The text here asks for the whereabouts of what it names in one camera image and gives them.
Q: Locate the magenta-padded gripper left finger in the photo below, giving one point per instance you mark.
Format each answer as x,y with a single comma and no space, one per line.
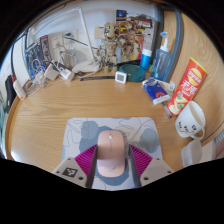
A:
68,171

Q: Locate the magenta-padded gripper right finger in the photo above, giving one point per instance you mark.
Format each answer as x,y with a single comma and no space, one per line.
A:
156,170

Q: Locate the pink computer mouse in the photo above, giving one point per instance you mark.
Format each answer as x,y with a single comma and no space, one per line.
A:
111,153

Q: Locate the grey patterned mouse pad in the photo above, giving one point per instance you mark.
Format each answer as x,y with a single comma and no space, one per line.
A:
80,130

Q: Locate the white plastic container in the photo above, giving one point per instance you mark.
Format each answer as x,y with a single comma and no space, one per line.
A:
191,153

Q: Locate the white mug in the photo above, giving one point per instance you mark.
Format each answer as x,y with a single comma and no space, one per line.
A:
190,121

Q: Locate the dark pen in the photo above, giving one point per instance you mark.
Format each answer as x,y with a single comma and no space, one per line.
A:
167,110

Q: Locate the blue tissue packet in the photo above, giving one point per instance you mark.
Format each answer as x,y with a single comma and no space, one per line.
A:
156,90

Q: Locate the red chip can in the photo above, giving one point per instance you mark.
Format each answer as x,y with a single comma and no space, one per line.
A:
188,86

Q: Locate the white pump bottle red cap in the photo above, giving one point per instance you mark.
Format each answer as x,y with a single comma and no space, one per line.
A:
19,90

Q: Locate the small white plug charger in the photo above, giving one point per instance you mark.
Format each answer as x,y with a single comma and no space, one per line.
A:
67,75

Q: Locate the black ruler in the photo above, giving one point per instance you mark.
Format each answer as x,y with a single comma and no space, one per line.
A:
96,78

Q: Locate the white multi-port charger block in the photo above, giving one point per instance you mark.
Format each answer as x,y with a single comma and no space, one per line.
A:
40,76

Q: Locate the small white desk clock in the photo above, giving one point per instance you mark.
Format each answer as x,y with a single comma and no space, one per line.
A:
120,77

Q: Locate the teal round tin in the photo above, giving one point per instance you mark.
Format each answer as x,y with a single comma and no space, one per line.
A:
133,73

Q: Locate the white power adapter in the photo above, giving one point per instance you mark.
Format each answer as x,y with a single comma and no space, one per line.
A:
51,71

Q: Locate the clear blue pump bottle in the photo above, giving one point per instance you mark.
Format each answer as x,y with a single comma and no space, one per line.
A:
160,63

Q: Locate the blue white tube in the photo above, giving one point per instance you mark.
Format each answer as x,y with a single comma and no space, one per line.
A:
145,60

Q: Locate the blue robot model kit box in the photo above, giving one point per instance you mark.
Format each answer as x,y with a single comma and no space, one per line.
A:
35,55

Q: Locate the wooden tree creature figure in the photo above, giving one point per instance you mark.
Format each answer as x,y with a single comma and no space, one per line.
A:
129,48
110,46

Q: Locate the dark blue picture card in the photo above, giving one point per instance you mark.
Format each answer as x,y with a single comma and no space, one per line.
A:
121,15

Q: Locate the white wall socket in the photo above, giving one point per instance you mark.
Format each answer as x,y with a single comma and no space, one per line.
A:
57,42

